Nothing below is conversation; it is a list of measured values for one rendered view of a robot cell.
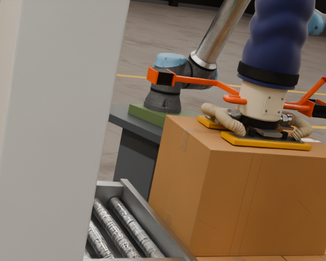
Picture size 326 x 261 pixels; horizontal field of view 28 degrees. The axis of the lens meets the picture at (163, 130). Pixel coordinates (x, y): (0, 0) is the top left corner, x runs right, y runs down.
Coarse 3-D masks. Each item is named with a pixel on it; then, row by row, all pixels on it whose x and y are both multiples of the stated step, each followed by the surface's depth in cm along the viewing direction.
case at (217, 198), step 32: (192, 128) 239; (160, 160) 253; (192, 160) 228; (224, 160) 220; (256, 160) 225; (288, 160) 231; (320, 160) 236; (160, 192) 251; (192, 192) 227; (224, 192) 225; (256, 192) 230; (288, 192) 235; (320, 192) 241; (192, 224) 225; (224, 224) 229; (256, 224) 234; (288, 224) 240; (320, 224) 246
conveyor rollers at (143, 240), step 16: (96, 208) 254; (112, 208) 261; (112, 224) 240; (128, 224) 246; (96, 240) 226; (112, 240) 235; (128, 240) 230; (144, 240) 233; (112, 256) 215; (128, 256) 220; (160, 256) 222
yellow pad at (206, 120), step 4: (200, 116) 250; (204, 116) 251; (208, 116) 250; (200, 120) 248; (204, 120) 245; (208, 120) 246; (212, 120) 245; (204, 124) 245; (208, 124) 242; (212, 124) 242; (216, 124) 243; (220, 124) 244; (220, 128) 245; (224, 128) 245; (228, 128) 246; (280, 132) 256
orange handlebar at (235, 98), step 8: (176, 80) 254; (184, 80) 255; (192, 80) 257; (200, 80) 258; (208, 80) 260; (216, 80) 262; (224, 88) 256; (232, 88) 253; (224, 96) 236; (232, 96) 238; (240, 96) 240; (240, 104) 236; (288, 104) 245
